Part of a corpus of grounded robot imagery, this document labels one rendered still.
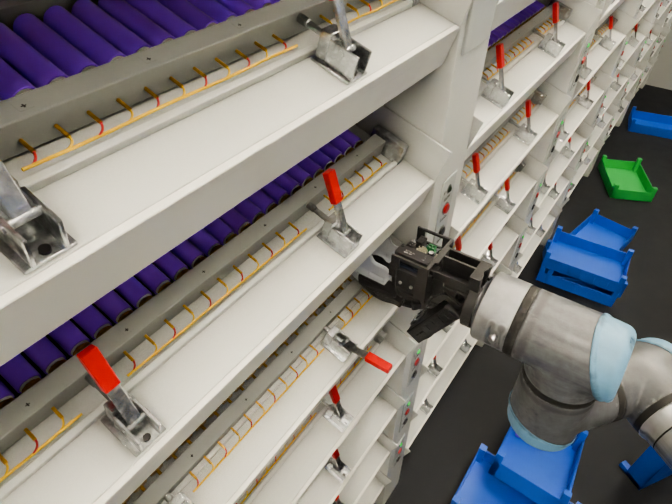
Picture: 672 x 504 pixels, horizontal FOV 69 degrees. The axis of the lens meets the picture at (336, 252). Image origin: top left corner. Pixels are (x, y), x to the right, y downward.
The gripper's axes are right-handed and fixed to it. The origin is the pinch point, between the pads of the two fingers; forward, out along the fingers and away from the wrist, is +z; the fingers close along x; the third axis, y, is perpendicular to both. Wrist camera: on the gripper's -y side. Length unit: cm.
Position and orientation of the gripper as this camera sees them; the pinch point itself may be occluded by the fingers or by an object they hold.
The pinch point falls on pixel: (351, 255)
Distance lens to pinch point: 71.7
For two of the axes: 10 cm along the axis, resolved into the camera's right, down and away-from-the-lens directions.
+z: -8.1, -3.7, 4.6
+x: -5.9, 5.4, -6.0
